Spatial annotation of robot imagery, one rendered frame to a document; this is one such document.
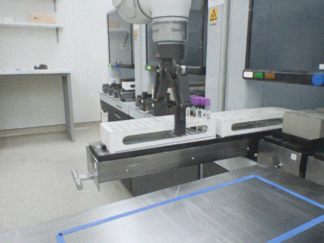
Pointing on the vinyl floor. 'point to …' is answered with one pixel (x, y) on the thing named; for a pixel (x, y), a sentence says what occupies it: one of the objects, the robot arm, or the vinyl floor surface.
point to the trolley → (198, 213)
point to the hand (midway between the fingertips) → (170, 122)
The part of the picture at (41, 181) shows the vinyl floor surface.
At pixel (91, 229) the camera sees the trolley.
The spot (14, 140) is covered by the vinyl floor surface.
